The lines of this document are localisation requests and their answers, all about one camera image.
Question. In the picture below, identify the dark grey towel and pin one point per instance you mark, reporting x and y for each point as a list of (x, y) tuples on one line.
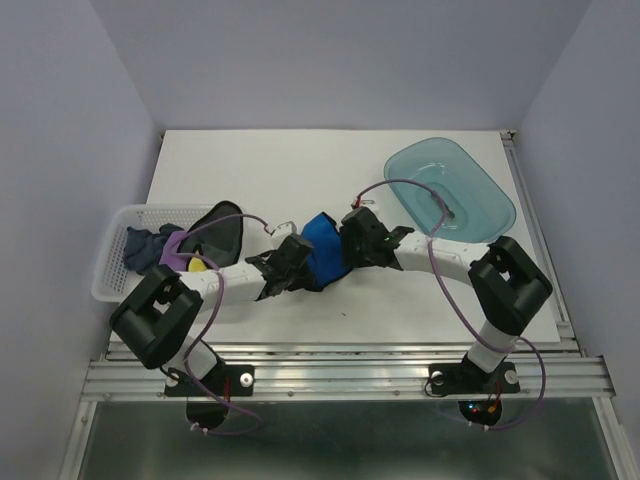
[(143, 248)]

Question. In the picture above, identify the aluminium extrusion rail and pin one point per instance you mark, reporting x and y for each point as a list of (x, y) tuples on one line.
[(288, 372)]

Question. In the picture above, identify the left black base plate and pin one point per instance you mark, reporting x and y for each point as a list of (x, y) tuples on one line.
[(227, 381)]

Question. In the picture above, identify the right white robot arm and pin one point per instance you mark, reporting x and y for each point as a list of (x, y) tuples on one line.
[(510, 288)]

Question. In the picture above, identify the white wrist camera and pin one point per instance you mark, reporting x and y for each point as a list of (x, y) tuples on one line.
[(281, 232), (359, 202)]

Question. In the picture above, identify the teal translucent plastic tray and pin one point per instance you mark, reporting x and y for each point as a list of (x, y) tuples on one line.
[(437, 175)]

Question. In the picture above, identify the blue microfiber towel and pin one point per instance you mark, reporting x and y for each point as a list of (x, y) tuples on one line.
[(324, 266)]

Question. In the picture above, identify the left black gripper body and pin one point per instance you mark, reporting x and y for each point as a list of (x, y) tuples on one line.
[(298, 278)]

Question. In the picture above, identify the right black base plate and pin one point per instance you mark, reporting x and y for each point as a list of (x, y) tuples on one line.
[(465, 379)]

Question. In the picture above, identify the white perforated plastic basket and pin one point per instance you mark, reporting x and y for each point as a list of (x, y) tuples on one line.
[(112, 281)]

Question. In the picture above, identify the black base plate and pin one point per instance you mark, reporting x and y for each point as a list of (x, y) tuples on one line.
[(465, 379), (227, 381)]

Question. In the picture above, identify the black edged grey towel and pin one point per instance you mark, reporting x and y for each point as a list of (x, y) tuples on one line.
[(219, 235)]

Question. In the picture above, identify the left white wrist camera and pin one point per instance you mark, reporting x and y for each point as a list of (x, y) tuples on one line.
[(281, 232)]

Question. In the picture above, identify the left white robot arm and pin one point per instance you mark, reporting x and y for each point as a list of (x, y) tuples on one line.
[(155, 319)]

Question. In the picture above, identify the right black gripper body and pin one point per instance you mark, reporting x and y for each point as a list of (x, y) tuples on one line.
[(356, 252)]

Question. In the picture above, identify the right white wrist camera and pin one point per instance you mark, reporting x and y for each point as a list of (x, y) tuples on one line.
[(359, 202)]

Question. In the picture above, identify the purple microfiber towel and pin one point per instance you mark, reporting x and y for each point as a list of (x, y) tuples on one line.
[(170, 255)]

